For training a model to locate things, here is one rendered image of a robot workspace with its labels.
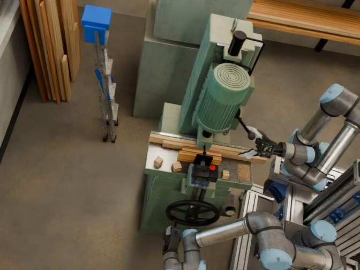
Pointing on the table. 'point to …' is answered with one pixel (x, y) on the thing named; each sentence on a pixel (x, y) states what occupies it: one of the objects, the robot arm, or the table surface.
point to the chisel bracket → (203, 140)
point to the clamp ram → (201, 159)
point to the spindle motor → (223, 97)
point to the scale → (196, 140)
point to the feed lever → (245, 126)
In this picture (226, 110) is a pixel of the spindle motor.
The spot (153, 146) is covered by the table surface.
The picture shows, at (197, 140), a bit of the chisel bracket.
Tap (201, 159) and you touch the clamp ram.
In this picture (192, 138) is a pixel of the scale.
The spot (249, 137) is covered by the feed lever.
